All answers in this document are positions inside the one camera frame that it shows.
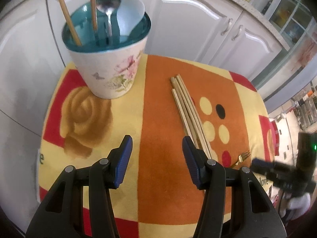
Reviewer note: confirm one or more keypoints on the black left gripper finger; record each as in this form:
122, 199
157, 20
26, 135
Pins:
266, 170

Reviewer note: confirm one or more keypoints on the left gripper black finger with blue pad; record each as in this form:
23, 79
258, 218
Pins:
262, 163
60, 214
235, 204

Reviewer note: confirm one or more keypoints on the white plastic spoon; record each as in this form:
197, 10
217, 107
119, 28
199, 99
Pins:
129, 14

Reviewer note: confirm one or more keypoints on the bamboo chopstick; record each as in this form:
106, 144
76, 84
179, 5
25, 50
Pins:
93, 14
194, 120
189, 115
188, 125
69, 22

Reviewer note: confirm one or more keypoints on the silver metal spoon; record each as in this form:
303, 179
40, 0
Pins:
108, 7

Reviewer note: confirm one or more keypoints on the white gloved hand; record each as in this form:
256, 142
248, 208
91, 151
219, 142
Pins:
297, 205

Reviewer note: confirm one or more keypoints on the gold fork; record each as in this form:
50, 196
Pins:
241, 158

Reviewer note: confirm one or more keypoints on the colourful patterned blanket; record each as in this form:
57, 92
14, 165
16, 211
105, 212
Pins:
157, 197

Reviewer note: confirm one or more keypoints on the white framed glass door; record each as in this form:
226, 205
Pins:
294, 22

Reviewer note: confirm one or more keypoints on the floral utensil holder teal insert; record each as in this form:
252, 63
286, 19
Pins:
108, 69

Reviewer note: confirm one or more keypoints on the silver cabinet handle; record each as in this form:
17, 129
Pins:
228, 27
238, 33

